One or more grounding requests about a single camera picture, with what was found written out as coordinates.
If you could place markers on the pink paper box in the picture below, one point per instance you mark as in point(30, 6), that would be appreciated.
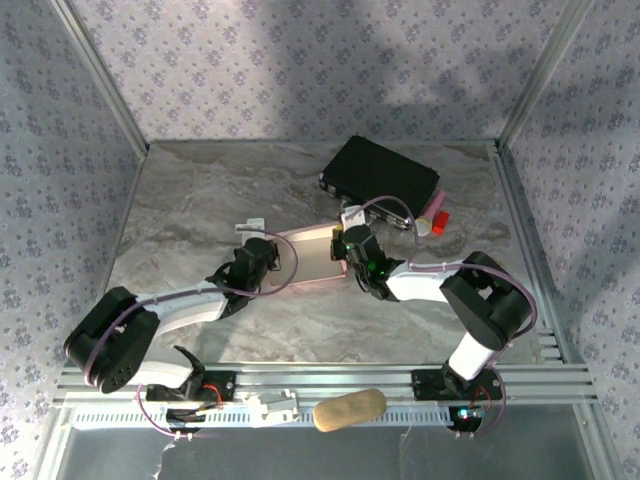
point(315, 255)

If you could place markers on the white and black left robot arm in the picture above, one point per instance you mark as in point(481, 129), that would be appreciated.
point(170, 310)

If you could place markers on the black briefcase with chrome trim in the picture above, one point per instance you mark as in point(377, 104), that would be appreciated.
point(380, 177)

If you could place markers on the white plastic connector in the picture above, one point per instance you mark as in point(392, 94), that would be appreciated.
point(272, 407)

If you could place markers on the tan oval sponge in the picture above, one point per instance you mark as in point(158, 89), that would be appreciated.
point(350, 410)

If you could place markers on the small circuit board with LED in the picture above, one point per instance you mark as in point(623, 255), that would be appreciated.
point(467, 415)

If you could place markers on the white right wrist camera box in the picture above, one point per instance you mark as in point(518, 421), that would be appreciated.
point(352, 215)

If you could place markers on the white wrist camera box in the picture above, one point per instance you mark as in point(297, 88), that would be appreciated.
point(250, 226)
point(352, 215)

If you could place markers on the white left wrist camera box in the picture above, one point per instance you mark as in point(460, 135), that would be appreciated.
point(250, 226)

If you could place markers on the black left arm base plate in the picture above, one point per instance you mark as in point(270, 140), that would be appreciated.
point(220, 387)

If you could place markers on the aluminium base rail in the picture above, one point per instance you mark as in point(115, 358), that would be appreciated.
point(325, 382)

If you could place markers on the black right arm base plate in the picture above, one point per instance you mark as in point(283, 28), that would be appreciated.
point(430, 385)

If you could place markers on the aluminium side rail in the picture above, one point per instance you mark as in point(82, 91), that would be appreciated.
point(525, 235)

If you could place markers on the aluminium corner post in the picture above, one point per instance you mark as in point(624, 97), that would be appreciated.
point(100, 75)
point(542, 70)

